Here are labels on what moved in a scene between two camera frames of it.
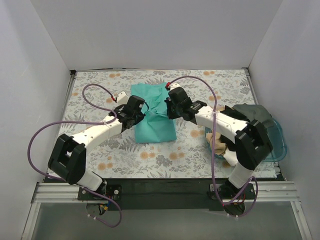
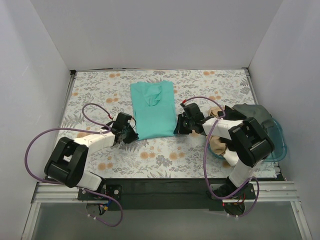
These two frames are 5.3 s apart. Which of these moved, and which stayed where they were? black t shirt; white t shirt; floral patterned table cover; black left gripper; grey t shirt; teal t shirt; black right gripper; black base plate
Moved: black left gripper; teal t shirt; black right gripper
Stayed: black base plate; white t shirt; floral patterned table cover; grey t shirt; black t shirt
